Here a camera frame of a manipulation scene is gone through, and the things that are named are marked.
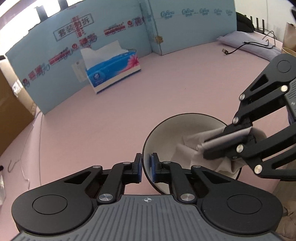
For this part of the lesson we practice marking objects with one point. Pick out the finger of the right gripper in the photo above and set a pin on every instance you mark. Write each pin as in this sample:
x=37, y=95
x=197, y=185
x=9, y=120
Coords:
x=256, y=102
x=270, y=154

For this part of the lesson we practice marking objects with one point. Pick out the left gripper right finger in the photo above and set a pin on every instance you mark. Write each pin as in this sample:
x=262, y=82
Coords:
x=174, y=175

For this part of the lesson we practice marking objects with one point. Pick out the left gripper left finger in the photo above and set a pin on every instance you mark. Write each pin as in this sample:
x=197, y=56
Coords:
x=113, y=181

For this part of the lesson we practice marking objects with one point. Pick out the white tissue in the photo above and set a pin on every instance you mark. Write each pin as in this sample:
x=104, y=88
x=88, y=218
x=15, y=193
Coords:
x=215, y=148

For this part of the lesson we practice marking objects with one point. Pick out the white ceramic bowl black rim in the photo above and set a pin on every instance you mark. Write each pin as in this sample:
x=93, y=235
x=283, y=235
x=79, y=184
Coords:
x=176, y=139

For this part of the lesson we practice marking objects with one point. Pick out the brown handbag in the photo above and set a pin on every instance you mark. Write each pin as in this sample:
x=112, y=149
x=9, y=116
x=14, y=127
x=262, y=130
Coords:
x=289, y=39

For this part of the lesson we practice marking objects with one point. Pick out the folded lavender cloth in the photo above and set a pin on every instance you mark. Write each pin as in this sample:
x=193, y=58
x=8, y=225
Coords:
x=248, y=43

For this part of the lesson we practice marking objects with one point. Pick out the black router with antennas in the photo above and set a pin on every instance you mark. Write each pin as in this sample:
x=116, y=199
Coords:
x=258, y=24

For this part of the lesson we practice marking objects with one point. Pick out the blue tissue box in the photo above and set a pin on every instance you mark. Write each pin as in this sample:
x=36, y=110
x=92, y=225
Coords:
x=109, y=64

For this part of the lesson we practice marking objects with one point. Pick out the clear plastic bag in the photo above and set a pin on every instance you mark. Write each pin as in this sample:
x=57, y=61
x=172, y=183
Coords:
x=2, y=191

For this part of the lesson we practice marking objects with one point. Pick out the brown cardboard box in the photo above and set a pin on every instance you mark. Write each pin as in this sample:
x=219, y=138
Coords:
x=17, y=107

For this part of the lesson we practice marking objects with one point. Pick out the light blue foam board partition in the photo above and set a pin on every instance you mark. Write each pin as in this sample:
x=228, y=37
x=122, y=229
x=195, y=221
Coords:
x=43, y=60

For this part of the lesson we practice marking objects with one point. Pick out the white wire clothes hanger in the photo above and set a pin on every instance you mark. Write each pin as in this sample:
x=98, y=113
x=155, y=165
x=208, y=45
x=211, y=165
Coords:
x=29, y=160

